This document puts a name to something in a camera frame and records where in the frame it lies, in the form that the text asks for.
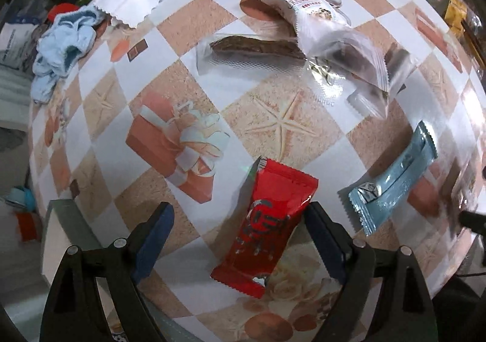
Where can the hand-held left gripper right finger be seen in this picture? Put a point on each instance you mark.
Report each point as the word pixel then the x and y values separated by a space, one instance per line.
pixel 322 239

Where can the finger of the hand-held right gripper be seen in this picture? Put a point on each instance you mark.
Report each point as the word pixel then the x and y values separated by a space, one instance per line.
pixel 472 220

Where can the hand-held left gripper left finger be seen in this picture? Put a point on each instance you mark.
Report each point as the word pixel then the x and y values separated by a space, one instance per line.
pixel 153 239

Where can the red snack packet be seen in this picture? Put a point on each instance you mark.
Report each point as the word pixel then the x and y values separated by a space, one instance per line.
pixel 271 220

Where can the clear-wrapped dark snack bar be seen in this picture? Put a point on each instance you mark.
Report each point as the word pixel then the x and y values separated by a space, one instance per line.
pixel 254 48

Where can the light blue snack packet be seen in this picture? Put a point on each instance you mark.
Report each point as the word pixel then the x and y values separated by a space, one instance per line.
pixel 395 179

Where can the grey white box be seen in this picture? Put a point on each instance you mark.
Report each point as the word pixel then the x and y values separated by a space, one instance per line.
pixel 62 224

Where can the orange object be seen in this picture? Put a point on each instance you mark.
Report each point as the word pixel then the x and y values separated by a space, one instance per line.
pixel 28 226

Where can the cyan object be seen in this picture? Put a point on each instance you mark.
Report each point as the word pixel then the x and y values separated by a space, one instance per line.
pixel 23 198

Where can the clear gold-print wrapper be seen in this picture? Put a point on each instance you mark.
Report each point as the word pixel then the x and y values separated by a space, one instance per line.
pixel 322 80

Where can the clear silver snack packet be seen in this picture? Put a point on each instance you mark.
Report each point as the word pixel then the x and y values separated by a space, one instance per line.
pixel 395 72

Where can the light blue cloth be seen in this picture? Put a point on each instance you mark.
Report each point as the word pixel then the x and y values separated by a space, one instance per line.
pixel 62 50

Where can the pile of assorted snack packets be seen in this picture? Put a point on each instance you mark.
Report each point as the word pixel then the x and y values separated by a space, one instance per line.
pixel 448 0

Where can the white printed snack bag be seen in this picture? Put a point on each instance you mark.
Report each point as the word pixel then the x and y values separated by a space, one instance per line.
pixel 307 8

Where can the white printed sack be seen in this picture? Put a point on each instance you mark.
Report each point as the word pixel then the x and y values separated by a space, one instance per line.
pixel 17 44

